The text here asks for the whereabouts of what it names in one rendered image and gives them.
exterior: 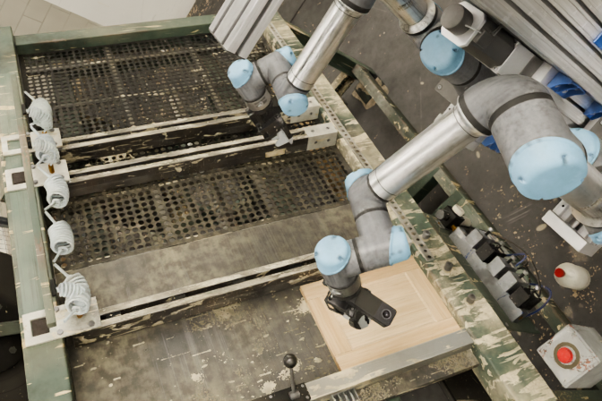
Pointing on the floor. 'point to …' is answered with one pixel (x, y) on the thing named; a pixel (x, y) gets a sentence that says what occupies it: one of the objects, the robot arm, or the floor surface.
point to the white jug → (571, 277)
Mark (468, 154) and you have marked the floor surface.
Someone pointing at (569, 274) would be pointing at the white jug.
